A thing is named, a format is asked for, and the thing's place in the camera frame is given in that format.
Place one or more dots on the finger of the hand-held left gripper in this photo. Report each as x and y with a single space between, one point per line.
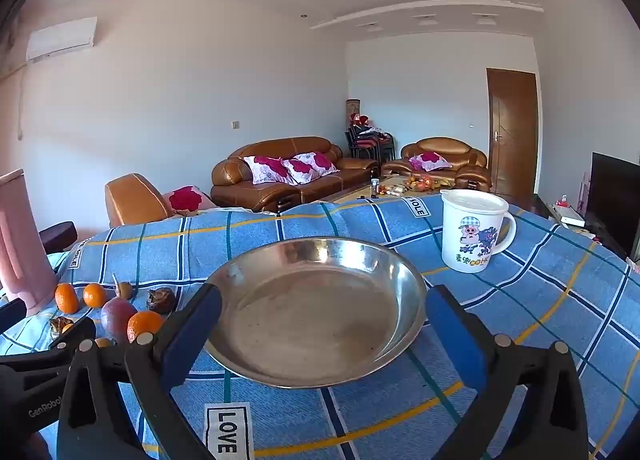
75 337
12 315

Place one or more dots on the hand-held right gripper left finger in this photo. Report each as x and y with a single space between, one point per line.
192 332

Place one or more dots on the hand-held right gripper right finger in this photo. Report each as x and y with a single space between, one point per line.
455 337

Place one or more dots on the tiny kumquat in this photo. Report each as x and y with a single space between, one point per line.
68 327
102 342

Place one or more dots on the dark brown water chestnut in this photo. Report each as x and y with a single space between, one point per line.
56 325
161 301

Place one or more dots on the small orange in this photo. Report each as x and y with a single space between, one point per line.
94 296
66 298

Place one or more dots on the purple red onion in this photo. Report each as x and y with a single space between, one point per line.
117 317

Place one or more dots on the large orange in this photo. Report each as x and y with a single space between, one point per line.
144 325

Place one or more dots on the brown kiwi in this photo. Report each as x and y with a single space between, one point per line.
125 291

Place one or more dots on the stainless steel bowl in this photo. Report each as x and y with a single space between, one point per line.
310 315

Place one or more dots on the pink kettle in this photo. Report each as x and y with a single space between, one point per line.
20 240

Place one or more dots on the dark maroon stool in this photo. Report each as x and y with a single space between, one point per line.
57 235

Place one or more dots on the white cartoon print cup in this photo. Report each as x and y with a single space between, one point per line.
465 245

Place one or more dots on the blue plaid blanket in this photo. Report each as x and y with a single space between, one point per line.
380 415

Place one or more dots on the pink pillow with red rose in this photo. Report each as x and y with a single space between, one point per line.
187 199

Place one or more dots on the tan leather sofa section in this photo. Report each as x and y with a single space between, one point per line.
135 200

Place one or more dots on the pile of colourful snacks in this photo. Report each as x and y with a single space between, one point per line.
422 185

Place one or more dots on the coffee table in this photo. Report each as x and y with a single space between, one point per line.
350 195

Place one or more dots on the white pillow with magenta flowers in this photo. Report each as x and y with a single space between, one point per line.
299 170
430 160
320 162
265 169

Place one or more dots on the brown leather armchair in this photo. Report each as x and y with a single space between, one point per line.
450 144

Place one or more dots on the long brown leather sofa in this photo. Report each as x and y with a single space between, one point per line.
320 186

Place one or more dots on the brown wooden door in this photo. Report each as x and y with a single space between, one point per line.
515 139

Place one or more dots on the black television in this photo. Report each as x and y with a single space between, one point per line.
615 200

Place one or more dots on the stack of dark chairs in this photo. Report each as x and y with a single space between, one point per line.
365 144

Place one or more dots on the tall brown vase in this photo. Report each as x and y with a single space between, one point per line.
352 107

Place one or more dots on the white air conditioner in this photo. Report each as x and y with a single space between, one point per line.
60 39

